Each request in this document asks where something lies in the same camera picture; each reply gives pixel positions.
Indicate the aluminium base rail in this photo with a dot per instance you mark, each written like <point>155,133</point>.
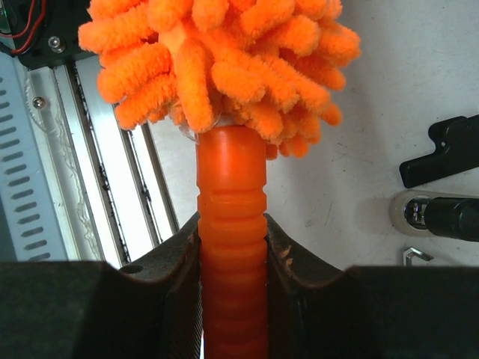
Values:
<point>74,186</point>

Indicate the orange microfiber duster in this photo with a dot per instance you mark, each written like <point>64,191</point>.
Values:
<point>253,81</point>

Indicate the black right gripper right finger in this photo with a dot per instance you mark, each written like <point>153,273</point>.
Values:
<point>319,311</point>

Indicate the black marker pen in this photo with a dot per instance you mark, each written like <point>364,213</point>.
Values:
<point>421,212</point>

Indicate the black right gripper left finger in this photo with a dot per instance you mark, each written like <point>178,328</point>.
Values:
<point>150,308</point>

